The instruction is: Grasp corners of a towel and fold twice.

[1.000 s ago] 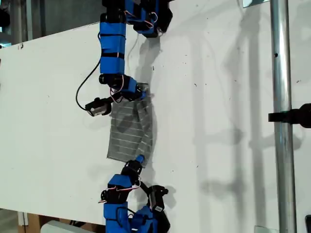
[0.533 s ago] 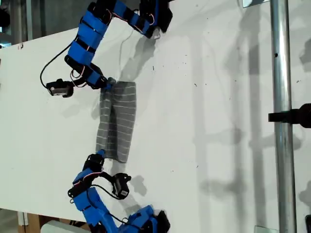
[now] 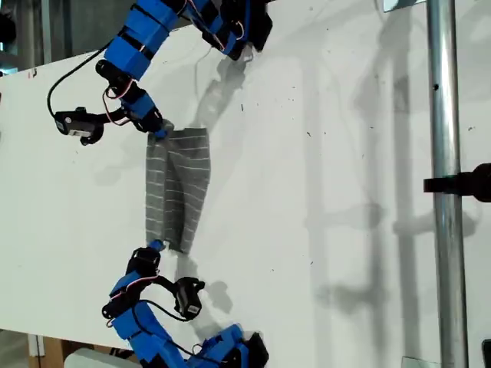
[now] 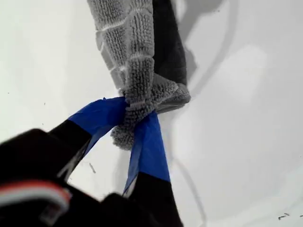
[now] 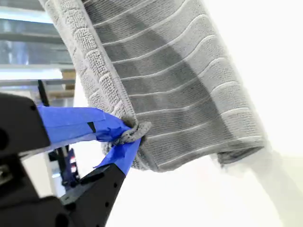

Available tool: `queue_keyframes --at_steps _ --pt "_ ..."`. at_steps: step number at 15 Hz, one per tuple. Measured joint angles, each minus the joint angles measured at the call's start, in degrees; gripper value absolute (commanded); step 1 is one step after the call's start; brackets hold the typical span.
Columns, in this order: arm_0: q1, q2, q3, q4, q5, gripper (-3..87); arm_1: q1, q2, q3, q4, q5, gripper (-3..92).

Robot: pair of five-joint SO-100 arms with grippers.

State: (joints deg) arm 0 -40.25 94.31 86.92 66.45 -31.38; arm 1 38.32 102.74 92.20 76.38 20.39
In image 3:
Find wrist camera stalk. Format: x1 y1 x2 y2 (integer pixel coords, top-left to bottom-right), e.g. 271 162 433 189
155 274 180 298
91 109 130 130

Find black round object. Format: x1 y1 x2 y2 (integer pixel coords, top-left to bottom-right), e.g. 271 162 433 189
0 13 16 45

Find steel post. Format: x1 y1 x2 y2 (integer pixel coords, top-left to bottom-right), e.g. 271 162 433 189
425 0 470 368

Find grey striped towel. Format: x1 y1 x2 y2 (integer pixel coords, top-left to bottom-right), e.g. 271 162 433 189
144 127 212 255

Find thin white cable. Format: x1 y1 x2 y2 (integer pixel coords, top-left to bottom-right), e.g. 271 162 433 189
193 48 215 84

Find wooden table leg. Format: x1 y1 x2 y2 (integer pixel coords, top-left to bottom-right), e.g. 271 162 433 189
38 337 64 368

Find black clamp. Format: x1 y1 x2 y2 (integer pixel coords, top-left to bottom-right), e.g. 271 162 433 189
423 163 491 202

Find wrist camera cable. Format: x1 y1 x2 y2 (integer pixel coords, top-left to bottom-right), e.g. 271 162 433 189
132 297 191 323
46 38 116 118

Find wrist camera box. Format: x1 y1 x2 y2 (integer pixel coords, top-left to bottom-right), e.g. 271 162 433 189
53 107 104 146
174 276 206 320

